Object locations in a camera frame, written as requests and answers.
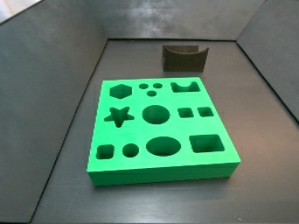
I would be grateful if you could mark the dark curved cradle stand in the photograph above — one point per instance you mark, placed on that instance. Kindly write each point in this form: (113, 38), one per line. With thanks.
(182, 58)

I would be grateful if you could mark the green foam shape board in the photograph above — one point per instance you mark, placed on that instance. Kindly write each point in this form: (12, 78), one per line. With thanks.
(157, 133)

